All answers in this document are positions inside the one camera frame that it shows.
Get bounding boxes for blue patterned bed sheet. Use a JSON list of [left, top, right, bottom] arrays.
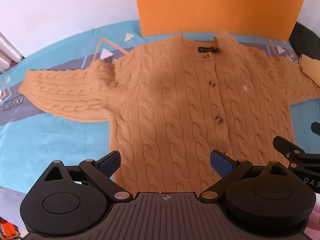
[[0, 19, 320, 230]]

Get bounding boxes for pink white cloth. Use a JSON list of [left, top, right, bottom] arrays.
[[305, 214, 320, 240]]

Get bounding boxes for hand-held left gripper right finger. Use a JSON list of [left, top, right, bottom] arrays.
[[198, 150, 298, 202]]

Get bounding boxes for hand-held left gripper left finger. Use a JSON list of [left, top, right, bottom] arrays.
[[39, 151, 133, 203]]

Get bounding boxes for white plastic rolls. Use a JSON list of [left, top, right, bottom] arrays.
[[0, 31, 25, 74]]

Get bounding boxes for orange cable-knit cardigan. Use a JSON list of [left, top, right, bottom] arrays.
[[18, 31, 320, 193]]

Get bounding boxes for dark cloth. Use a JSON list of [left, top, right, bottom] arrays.
[[289, 21, 320, 62]]

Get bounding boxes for orange printed box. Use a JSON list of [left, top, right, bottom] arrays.
[[0, 216, 22, 240]]

